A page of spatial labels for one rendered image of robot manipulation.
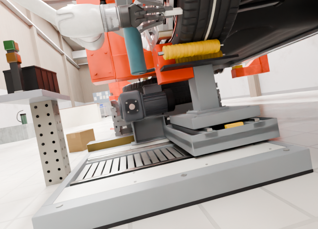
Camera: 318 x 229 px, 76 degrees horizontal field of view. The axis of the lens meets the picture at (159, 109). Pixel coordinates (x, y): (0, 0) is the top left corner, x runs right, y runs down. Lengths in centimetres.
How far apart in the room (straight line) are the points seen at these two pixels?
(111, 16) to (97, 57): 69
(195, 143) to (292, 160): 31
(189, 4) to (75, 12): 40
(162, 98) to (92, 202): 78
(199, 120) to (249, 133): 19
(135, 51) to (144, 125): 51
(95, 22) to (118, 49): 71
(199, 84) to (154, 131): 53
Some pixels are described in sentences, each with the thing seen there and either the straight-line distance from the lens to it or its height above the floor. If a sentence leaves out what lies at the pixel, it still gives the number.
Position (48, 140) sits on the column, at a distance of 116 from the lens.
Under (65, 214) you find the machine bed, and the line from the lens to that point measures 63.
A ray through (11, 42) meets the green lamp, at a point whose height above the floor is 65.
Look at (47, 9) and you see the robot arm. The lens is 96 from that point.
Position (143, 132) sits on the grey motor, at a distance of 135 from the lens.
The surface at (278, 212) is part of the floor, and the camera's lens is 61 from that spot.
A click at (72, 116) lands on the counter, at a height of 44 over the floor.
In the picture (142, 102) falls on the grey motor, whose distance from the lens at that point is 120.
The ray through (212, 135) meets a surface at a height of 16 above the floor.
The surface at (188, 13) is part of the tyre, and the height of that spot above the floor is 62.
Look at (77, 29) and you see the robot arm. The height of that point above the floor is 60.
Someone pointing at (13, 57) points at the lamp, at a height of 59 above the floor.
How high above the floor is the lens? 30
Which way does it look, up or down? 2 degrees down
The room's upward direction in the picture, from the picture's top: 10 degrees counter-clockwise
